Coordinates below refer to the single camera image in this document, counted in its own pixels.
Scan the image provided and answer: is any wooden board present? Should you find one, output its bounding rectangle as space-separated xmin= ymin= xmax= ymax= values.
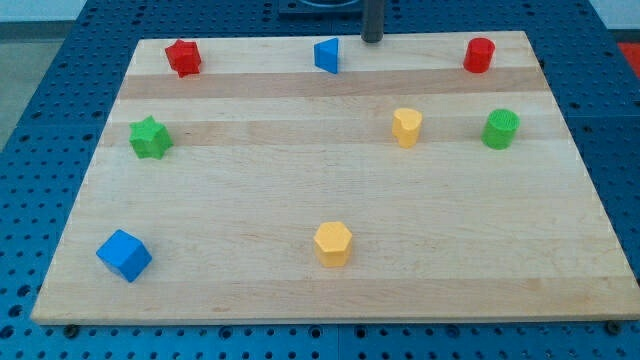
xmin=31 ymin=31 xmax=639 ymax=325

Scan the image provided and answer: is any yellow hexagon block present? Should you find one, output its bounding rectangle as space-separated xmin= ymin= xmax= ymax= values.
xmin=313 ymin=221 xmax=352 ymax=267

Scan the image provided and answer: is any blue triangle block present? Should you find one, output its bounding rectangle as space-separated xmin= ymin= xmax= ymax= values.
xmin=313 ymin=38 xmax=339 ymax=74

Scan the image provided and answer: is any red cylinder block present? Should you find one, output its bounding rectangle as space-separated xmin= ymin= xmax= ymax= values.
xmin=463 ymin=37 xmax=495 ymax=74

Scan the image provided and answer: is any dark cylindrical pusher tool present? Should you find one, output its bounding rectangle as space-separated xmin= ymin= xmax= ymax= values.
xmin=360 ymin=0 xmax=386 ymax=43

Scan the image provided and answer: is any yellow heart block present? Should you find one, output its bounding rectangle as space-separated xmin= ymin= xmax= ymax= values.
xmin=392 ymin=108 xmax=423 ymax=148

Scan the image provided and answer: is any red star block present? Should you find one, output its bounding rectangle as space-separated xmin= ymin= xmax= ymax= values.
xmin=165 ymin=39 xmax=201 ymax=78

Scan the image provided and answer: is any blue cube block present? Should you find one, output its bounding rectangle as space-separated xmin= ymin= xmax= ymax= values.
xmin=96 ymin=229 xmax=152 ymax=283

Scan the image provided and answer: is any green star block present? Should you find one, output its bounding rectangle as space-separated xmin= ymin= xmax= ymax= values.
xmin=129 ymin=116 xmax=173 ymax=159

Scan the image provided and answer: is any green cylinder block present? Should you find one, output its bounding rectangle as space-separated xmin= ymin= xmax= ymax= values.
xmin=481 ymin=109 xmax=520 ymax=150

